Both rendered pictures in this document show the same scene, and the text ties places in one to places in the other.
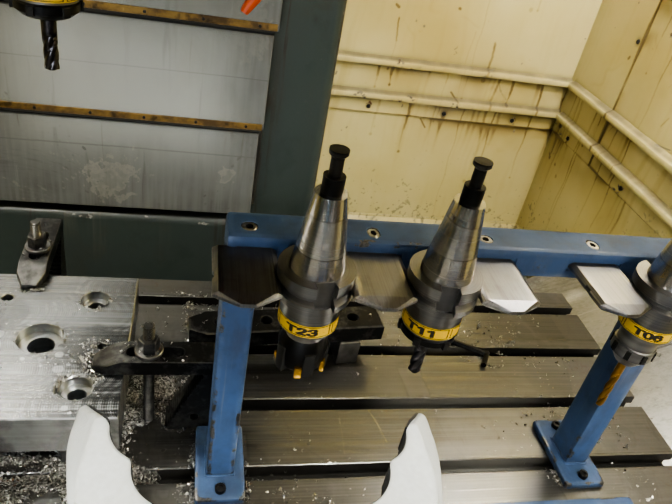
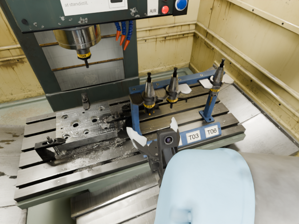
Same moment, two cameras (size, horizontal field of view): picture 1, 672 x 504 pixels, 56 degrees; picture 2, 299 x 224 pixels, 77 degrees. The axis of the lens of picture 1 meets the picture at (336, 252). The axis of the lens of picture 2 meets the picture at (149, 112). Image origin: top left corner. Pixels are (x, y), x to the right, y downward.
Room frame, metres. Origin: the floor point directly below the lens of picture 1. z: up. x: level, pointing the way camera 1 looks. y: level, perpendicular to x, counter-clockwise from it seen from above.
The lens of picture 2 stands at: (-0.19, 0.04, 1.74)
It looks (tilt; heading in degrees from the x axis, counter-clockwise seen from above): 46 degrees down; 357
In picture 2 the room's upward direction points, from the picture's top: straight up
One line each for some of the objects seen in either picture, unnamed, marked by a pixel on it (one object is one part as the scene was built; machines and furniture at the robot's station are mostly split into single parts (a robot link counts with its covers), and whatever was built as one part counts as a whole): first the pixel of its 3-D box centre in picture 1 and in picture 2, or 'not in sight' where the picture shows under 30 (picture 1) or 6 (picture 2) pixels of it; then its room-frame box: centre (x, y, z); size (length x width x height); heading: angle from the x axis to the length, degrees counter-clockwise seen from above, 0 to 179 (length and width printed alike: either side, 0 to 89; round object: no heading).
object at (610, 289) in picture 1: (612, 290); (206, 83); (0.49, -0.25, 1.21); 0.07 x 0.05 x 0.01; 16
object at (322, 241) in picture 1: (324, 230); (149, 87); (0.41, 0.01, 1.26); 0.04 x 0.04 x 0.07
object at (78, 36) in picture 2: not in sight; (75, 23); (0.50, 0.26, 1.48); 0.16 x 0.16 x 0.12
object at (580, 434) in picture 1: (613, 373); (212, 98); (0.57, -0.34, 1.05); 0.10 x 0.05 x 0.30; 16
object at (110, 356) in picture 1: (155, 374); (119, 120); (0.49, 0.17, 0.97); 0.13 x 0.03 x 0.15; 106
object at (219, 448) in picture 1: (228, 372); (135, 117); (0.45, 0.08, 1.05); 0.10 x 0.05 x 0.30; 16
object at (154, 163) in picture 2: not in sight; (164, 163); (0.06, -0.01, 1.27); 0.12 x 0.08 x 0.09; 13
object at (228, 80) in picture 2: not in sight; (226, 79); (0.52, -0.36, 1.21); 0.07 x 0.05 x 0.01; 16
